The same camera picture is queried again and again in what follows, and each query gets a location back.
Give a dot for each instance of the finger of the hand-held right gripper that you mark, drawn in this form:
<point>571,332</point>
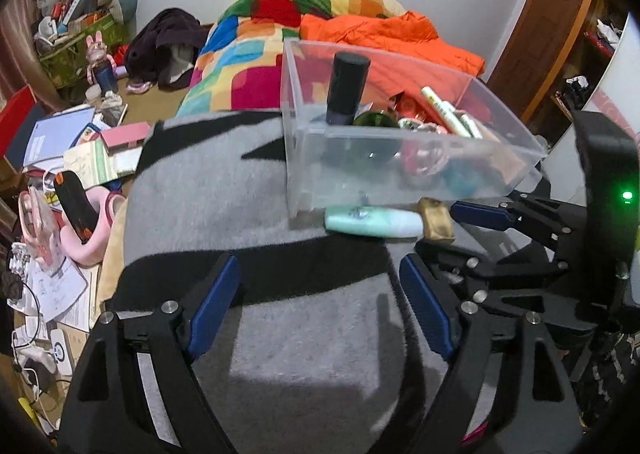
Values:
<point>482,216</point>
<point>450,259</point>

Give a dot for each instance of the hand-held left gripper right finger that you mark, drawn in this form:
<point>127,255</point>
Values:
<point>425,309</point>

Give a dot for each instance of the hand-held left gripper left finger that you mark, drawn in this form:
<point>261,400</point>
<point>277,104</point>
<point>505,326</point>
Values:
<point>215,306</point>

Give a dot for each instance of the mint bottle with gold cap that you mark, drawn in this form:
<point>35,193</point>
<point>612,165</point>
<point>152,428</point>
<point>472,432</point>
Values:
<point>370,223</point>

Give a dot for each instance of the white printed tube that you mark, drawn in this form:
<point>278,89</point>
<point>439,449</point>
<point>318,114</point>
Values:
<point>440,108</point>

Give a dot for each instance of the clear plastic box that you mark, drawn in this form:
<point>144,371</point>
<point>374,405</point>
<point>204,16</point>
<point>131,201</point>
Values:
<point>310,98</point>

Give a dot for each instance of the small white tube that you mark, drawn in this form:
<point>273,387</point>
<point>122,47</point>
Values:
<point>471,127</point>

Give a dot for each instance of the grey and black blanket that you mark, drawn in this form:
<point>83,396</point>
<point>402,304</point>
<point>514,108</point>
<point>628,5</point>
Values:
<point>200,184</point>

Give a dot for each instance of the red packet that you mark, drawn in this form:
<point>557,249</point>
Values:
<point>412,108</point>

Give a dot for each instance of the dark green bottle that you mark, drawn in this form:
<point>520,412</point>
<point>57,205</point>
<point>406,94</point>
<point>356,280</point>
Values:
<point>375,119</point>

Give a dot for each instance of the white paper sheets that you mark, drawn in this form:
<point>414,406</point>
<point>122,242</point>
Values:
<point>55,289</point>

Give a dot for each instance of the white charger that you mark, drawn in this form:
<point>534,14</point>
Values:
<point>60,351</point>

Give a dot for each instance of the brown wooden door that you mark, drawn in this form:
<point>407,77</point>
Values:
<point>550,18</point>

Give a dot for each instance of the black and orange device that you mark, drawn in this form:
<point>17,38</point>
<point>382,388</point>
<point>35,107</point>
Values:
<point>75,206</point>

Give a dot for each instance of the black cylindrical bottle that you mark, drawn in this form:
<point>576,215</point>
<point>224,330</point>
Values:
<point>347,83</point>

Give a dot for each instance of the green and white book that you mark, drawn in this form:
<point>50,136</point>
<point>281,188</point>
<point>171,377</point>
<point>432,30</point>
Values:
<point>90,163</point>

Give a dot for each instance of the pink book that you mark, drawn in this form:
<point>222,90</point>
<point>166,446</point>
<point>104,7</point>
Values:
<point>125,136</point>

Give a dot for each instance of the clear pink bag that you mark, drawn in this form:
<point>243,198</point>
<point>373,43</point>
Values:
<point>37,229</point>

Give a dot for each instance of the orange down jacket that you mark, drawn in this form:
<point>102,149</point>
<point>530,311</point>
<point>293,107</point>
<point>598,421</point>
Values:
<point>380,28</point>

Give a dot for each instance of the pink sandal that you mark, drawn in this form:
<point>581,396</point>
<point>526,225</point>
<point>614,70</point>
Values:
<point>137,84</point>

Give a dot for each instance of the blue and white notebook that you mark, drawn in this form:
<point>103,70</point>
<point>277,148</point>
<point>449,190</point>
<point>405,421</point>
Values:
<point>55,133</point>

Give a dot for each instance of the colourful patchwork blanket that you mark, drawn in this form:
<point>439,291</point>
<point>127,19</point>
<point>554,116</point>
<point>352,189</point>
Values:
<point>235,63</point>

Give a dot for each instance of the bunny figure toy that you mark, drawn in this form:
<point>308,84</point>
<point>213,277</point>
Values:
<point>102,73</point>

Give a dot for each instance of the red box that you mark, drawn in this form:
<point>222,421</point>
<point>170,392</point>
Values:
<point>15,121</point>

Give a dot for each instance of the dark clothes pile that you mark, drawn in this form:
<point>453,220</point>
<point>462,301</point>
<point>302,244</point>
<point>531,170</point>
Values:
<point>160,33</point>

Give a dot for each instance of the green storage box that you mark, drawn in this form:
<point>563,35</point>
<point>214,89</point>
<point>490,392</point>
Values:
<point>65,58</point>

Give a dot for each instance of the striped pink curtain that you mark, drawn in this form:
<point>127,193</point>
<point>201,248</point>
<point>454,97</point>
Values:
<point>15,33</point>

